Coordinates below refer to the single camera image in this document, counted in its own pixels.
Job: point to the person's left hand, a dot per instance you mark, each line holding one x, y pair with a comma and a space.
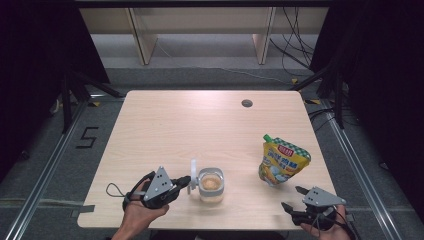
140, 216

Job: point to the light wooden desk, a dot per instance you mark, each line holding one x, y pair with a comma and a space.
143, 43

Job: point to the person's right hand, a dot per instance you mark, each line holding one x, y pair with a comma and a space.
333, 233

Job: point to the person's dark clothing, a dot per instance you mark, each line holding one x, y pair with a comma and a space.
233, 236

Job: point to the grey tape strip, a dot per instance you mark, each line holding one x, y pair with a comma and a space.
83, 210
350, 217

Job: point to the black metal stand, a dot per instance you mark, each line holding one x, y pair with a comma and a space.
66, 106
339, 100

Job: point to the grey table grommet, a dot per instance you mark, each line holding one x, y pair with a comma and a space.
247, 103

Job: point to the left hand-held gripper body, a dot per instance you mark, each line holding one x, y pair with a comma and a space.
158, 188

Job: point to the black curtain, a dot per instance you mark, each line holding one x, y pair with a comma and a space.
383, 83
33, 66

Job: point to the clear jar with white lid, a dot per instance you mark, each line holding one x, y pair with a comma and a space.
211, 183

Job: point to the yellow seasoning pouch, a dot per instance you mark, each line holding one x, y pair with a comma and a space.
281, 163

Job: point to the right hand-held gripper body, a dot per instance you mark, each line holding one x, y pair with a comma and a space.
321, 198

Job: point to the aluminium floor rail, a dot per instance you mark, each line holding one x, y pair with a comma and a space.
360, 173
50, 166

